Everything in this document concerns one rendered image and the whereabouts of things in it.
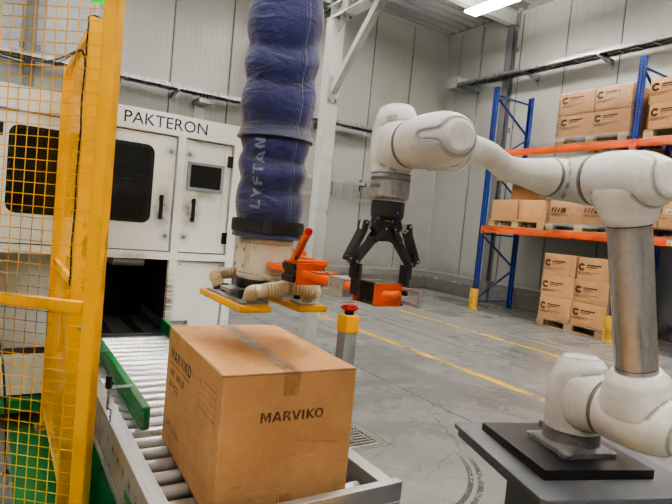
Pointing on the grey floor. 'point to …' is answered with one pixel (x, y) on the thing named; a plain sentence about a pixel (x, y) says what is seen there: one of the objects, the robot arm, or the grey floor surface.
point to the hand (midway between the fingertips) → (379, 289)
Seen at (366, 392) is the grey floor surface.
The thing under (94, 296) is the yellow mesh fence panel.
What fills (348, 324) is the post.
